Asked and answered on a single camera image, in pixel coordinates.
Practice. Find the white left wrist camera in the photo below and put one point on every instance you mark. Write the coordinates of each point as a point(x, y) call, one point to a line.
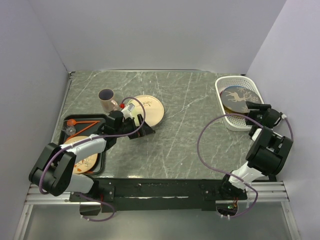
point(129, 110)

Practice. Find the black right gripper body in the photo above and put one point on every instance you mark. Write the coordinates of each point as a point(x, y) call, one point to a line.
point(256, 115)

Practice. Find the black plastic tray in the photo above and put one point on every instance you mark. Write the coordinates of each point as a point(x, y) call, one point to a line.
point(98, 167)

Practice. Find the cream painted plate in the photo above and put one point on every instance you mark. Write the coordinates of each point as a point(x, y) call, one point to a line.
point(85, 164)

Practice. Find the pink ceramic mug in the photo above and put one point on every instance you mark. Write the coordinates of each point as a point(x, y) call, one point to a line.
point(106, 98)

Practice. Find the white perforated plastic bin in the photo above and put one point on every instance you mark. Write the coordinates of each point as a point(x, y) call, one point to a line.
point(235, 123)

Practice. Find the clear glass small object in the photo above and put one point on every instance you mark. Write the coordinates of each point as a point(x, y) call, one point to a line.
point(69, 130)

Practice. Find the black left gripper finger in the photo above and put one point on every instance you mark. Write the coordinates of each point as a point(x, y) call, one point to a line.
point(142, 133)
point(144, 125)

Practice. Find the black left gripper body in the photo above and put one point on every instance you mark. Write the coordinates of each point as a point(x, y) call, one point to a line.
point(128, 126)

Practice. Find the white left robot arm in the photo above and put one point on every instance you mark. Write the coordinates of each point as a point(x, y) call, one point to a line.
point(53, 170)

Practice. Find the woven bamboo plate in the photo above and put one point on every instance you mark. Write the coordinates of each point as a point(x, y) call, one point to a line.
point(228, 111)

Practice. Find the black table front frame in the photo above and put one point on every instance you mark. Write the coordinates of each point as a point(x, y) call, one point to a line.
point(143, 194)

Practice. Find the orange plastic chopsticks tool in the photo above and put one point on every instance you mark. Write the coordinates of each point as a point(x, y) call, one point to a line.
point(88, 124)

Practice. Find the clear glass plate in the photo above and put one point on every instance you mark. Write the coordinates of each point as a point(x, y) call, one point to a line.
point(235, 97)

